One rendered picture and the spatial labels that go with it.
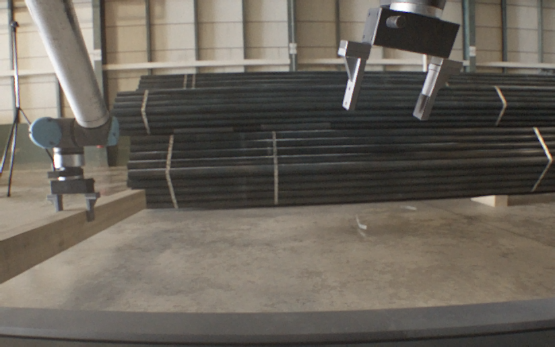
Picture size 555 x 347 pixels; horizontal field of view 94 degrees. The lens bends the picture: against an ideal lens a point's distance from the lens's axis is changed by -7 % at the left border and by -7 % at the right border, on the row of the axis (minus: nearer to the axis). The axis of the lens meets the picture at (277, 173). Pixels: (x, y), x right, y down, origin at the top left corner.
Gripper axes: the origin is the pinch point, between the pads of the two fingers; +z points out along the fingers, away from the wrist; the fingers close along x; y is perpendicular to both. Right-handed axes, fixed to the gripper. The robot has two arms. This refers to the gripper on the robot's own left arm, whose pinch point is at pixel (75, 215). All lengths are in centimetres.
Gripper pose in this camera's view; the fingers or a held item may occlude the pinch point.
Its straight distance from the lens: 120.6
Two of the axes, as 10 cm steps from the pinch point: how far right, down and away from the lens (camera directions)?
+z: 0.3, 10.0, 0.9
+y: -0.6, -0.9, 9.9
